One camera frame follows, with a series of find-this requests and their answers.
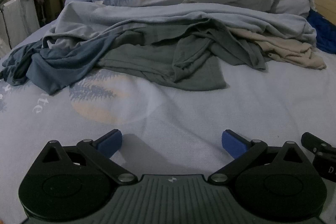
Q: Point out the dark blue garment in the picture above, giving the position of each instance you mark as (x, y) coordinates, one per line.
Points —
(52, 69)

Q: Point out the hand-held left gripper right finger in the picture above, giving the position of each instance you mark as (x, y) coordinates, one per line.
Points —
(231, 144)

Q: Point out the beige garment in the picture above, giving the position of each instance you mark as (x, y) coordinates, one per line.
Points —
(283, 48)

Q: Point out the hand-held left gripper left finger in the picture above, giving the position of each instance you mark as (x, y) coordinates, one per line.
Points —
(110, 144)

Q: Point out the light blue garment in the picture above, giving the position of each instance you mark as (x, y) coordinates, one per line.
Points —
(157, 14)

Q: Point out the white radiator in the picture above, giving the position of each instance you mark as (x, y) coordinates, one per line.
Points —
(21, 19)

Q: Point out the printed light blue bed sheet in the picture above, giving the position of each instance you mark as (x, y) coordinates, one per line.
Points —
(183, 113)

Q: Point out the royal blue cloth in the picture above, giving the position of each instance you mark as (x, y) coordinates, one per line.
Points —
(325, 32)

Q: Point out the grey-green shirt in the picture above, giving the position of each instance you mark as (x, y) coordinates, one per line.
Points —
(147, 58)

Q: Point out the dark wooden bedside shelf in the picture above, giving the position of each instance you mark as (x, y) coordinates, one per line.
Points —
(51, 3)

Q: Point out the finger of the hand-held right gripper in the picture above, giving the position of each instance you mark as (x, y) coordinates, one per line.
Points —
(309, 140)

